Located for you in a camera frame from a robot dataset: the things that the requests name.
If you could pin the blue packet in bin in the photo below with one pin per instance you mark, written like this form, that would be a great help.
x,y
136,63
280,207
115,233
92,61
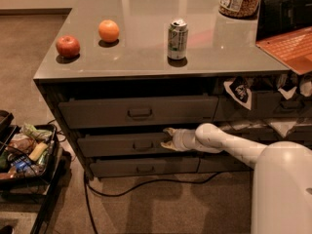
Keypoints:
x,y
21,163

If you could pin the green white soda can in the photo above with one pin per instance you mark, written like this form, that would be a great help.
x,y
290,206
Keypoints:
x,y
177,39

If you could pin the red apple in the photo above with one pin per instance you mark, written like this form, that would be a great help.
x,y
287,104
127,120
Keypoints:
x,y
68,46

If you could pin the orange laptop keyboard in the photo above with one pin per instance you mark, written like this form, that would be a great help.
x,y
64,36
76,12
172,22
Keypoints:
x,y
293,49

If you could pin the grey drawer cabinet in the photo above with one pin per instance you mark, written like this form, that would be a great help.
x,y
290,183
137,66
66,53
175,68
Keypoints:
x,y
136,65

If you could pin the orange fruit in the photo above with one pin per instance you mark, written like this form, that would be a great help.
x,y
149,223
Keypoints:
x,y
108,31

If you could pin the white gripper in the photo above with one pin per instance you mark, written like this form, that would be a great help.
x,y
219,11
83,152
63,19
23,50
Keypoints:
x,y
178,139

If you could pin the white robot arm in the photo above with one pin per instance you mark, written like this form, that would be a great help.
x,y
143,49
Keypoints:
x,y
282,176

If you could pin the black bin of snacks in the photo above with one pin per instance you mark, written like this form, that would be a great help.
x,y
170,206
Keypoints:
x,y
28,154

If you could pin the green bag in bin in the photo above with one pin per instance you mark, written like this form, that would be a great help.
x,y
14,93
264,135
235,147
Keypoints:
x,y
31,131

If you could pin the yellow snack in bin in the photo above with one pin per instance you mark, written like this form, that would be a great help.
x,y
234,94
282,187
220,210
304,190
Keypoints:
x,y
37,151

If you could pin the white crumpled bag in drawer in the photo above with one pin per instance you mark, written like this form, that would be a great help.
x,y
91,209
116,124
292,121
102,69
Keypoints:
x,y
283,126

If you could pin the large snack jar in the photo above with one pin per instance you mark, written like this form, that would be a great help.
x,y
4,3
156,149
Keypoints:
x,y
238,9

